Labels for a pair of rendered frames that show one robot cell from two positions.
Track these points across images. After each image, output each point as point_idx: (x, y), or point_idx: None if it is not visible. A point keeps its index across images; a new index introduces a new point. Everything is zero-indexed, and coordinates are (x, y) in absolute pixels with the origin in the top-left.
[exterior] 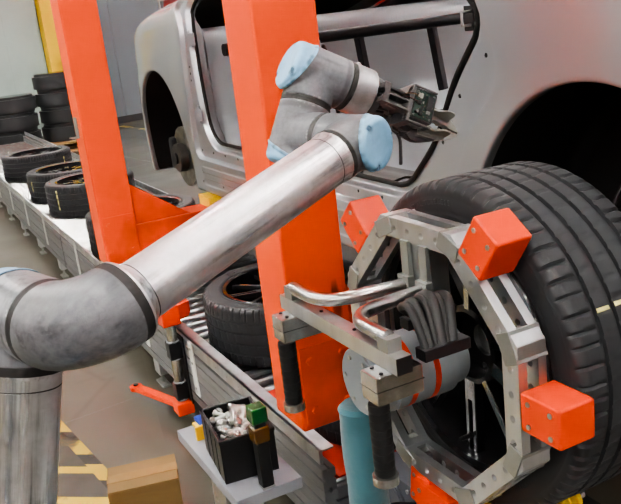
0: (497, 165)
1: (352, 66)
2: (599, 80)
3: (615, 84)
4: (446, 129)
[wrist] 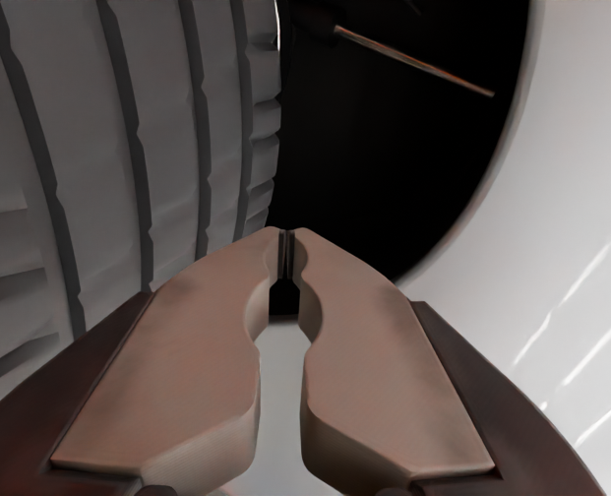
0: (252, 108)
1: None
2: (459, 226)
3: (435, 255)
4: (292, 259)
